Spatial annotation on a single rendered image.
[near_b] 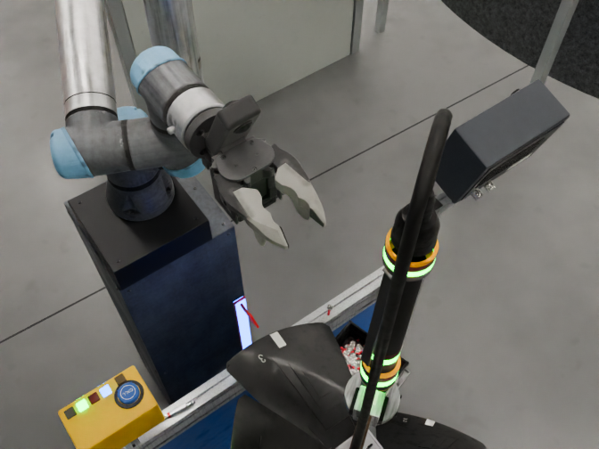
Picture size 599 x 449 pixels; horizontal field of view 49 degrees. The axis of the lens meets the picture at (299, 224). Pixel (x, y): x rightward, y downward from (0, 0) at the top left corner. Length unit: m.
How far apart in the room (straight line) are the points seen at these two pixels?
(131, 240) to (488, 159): 0.78
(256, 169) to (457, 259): 2.02
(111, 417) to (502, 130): 0.97
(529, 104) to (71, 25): 0.95
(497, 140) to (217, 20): 1.62
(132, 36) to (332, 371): 1.77
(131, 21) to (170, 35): 1.36
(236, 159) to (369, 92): 2.53
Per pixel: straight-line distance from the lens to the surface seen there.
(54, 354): 2.63
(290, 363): 1.17
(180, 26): 1.24
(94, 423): 1.31
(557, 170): 3.15
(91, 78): 1.02
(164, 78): 0.89
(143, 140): 0.96
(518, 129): 1.48
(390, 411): 0.86
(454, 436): 1.38
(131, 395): 1.30
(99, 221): 1.52
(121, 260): 1.45
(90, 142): 0.97
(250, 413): 0.89
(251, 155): 0.79
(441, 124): 0.37
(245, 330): 1.33
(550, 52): 2.60
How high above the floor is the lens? 2.27
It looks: 55 degrees down
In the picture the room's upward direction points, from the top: straight up
